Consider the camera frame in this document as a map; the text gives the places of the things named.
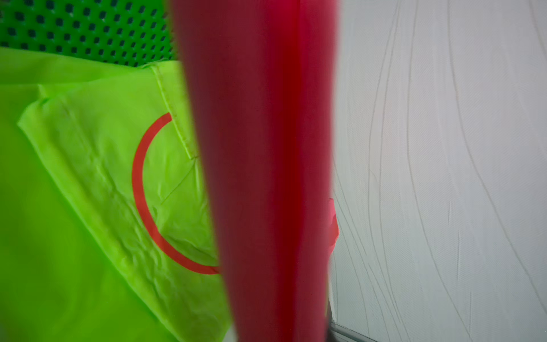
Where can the pink bunny raincoat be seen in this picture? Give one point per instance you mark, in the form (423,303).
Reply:
(260,82)

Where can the green plastic basket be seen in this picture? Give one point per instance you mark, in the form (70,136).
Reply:
(124,32)

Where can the lime green frog raincoat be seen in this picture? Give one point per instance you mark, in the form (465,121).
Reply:
(105,226)

